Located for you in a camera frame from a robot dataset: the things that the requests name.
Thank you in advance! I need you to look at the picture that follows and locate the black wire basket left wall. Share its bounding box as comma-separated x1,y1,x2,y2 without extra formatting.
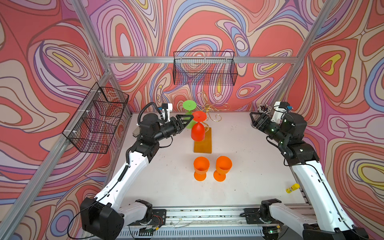
62,83,129,154

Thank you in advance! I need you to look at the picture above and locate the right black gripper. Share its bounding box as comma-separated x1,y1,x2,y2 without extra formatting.
249,111,288,146

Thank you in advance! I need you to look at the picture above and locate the metal base rail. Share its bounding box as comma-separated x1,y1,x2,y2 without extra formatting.
119,205,319,240

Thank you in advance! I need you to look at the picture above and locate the red wine glass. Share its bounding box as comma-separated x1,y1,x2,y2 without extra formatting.
191,111,207,142

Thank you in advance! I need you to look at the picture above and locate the clear cup of pencils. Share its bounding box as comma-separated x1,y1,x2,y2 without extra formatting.
258,104,272,115

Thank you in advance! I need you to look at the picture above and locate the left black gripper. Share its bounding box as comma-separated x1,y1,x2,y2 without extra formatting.
151,116,193,145

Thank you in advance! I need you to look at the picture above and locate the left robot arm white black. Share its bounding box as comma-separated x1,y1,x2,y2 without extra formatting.
78,102,194,240

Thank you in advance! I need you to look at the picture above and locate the black wire basket back wall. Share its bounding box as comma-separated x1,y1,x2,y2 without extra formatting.
173,50,238,86

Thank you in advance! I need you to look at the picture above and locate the green wine glass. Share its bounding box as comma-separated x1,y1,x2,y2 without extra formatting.
183,100,197,129

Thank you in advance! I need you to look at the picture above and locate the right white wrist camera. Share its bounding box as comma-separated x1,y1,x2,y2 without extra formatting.
272,102,293,124

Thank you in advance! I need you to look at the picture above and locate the black wire basket wall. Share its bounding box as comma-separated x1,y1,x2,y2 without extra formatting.
173,50,238,86
62,83,129,154

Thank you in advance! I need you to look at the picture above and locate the orange wine glass front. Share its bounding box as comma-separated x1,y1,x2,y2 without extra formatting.
214,156,233,182

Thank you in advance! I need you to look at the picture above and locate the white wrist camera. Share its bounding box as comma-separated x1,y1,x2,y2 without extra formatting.
161,103,173,122
272,102,293,124

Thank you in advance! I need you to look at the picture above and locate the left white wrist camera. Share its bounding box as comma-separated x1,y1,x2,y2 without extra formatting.
161,103,173,122

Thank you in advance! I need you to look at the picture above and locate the orange wine glass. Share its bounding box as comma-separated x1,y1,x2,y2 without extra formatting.
194,157,210,182
214,156,233,182

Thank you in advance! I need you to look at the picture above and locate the gold rack on wooden base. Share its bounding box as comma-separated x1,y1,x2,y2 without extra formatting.
193,91,231,154

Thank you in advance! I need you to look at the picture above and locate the grey black stapler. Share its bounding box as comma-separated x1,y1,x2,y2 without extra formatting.
133,127,140,138

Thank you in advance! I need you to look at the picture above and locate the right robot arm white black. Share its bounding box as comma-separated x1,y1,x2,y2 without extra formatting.
244,112,369,240

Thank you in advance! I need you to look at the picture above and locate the yellow glue stick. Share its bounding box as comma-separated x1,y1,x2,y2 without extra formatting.
286,183,300,194

